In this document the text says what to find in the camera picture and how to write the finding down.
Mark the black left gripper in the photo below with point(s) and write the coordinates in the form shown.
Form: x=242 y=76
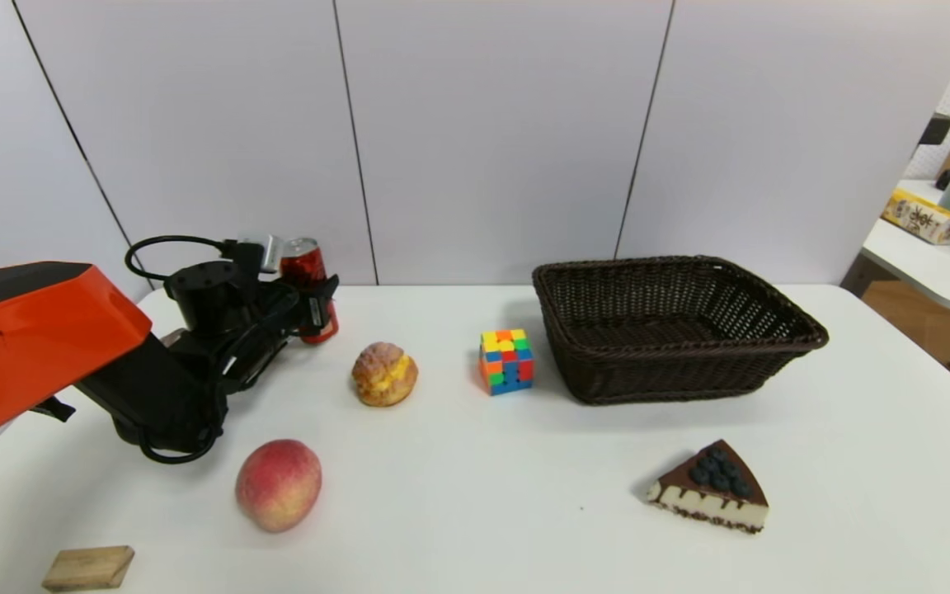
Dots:
x=312 y=308

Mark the red soda can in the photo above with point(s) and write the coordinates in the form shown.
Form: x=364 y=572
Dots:
x=302 y=262

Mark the orange and black left arm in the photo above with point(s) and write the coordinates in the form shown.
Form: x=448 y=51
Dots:
x=30 y=346

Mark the brown wicker basket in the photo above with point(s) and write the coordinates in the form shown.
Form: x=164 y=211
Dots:
x=648 y=371

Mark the golden cream puff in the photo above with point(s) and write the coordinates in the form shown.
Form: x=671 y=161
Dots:
x=384 y=375

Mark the multicoloured puzzle cube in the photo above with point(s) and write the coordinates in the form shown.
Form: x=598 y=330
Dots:
x=506 y=363

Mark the pink yellow peach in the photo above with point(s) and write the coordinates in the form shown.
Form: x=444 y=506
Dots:
x=277 y=487

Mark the wooden block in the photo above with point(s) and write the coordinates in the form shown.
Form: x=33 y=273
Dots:
x=87 y=568

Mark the chocolate blueberry cake slice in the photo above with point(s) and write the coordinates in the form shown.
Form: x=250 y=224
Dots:
x=714 y=495

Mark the yellow printed box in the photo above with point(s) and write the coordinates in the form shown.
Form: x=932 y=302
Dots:
x=920 y=219

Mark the white side table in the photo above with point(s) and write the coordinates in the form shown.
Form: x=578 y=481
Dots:
x=928 y=268

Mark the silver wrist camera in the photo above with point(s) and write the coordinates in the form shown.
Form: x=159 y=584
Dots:
x=270 y=254

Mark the black wall device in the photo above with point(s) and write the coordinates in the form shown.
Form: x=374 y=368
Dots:
x=935 y=130

